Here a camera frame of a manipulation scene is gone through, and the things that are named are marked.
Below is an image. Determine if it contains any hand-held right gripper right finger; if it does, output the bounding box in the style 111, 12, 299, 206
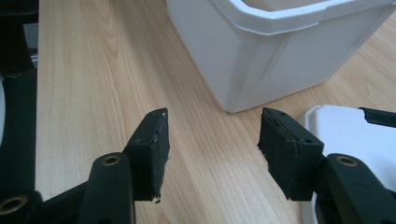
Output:
257, 106, 325, 203

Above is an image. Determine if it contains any white box lid black handle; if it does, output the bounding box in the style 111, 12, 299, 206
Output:
297, 105, 396, 224

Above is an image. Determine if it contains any black stand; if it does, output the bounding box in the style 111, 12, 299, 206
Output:
0, 0, 40, 77

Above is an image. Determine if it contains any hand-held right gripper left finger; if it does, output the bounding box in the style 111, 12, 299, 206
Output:
122, 107, 172, 203

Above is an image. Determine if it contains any white plastic storage box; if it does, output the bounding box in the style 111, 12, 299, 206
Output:
165, 0, 396, 114

